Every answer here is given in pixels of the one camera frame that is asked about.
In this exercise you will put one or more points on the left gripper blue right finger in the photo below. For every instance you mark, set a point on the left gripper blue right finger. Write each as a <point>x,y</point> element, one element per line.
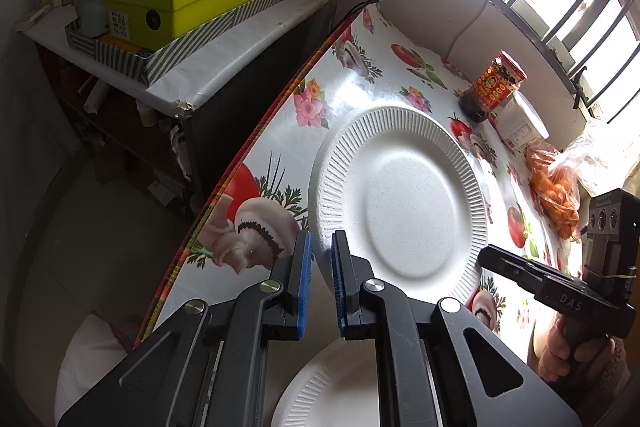
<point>341,263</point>

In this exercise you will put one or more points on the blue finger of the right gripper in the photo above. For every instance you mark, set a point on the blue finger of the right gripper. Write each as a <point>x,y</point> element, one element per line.
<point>510,266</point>

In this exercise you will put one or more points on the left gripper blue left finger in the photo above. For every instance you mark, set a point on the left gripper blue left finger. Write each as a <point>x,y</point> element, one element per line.
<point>301,277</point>

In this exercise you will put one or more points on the white foam plate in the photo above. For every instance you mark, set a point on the white foam plate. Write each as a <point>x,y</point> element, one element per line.
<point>338,387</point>
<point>407,197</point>

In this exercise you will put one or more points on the person's right hand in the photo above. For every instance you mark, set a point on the person's right hand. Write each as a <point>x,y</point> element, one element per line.
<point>552,354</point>

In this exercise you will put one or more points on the fruit pattern tablecloth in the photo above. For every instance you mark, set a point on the fruit pattern tablecloth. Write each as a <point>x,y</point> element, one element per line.
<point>252,216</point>

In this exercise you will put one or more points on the plastic bag of oranges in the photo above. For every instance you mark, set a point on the plastic bag of oranges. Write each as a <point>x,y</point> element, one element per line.
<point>599,159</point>

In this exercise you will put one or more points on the white plastic tub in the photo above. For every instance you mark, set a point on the white plastic tub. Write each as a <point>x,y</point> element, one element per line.
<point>518,123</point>

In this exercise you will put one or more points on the red label sauce jar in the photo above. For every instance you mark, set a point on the red label sauce jar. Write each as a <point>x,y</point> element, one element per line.
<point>500,80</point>

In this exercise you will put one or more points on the side shelf table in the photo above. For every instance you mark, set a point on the side shelf table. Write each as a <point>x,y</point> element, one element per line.
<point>182,76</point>

